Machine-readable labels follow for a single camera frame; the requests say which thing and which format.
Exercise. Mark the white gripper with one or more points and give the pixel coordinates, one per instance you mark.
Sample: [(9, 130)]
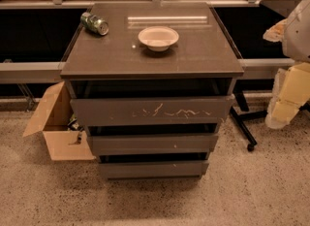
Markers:
[(297, 36)]

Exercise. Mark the grey top drawer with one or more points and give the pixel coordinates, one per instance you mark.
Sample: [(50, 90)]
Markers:
[(151, 111)]

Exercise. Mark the grey drawer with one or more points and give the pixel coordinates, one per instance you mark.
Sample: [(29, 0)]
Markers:
[(151, 144), (151, 111), (170, 169)]

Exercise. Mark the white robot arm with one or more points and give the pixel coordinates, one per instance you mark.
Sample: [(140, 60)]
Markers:
[(296, 40)]

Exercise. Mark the dark side table top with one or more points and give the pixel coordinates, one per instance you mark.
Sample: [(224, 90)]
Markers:
[(281, 7)]

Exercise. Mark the dark grey drawer cabinet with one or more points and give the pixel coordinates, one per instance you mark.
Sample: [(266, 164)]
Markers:
[(202, 58)]

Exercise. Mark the grey bottom drawer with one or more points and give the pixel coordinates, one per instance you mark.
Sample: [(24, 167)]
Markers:
[(170, 169)]

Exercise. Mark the grey middle drawer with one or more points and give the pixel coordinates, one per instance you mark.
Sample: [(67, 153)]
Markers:
[(151, 144)]

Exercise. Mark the open cardboard box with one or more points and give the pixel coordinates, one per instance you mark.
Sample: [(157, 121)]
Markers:
[(51, 118)]

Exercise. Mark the black wheeled stand base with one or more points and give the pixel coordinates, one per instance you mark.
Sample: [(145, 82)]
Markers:
[(248, 114)]

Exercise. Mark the white paper bowl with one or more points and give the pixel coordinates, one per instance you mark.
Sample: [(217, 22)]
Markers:
[(158, 38)]

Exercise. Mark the green soda can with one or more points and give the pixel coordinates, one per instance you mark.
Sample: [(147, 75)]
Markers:
[(95, 24)]

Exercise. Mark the metal window rail frame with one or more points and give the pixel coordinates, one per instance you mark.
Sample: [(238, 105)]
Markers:
[(32, 70)]

